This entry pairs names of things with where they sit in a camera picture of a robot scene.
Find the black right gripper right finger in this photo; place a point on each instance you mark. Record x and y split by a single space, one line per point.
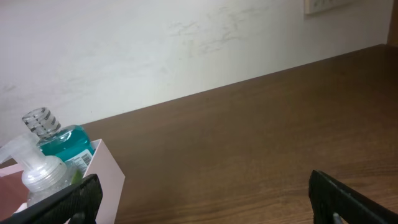
334 202

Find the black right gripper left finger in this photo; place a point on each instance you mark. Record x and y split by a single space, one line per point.
77 203

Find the purple pump soap bottle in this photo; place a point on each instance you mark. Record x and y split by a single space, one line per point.
42 175

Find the teal mouthwash bottle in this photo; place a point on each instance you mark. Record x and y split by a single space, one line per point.
69 143

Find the pink open cardboard box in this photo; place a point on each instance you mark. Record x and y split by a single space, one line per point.
111 177

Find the white wall socket plate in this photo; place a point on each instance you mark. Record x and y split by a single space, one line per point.
316 6

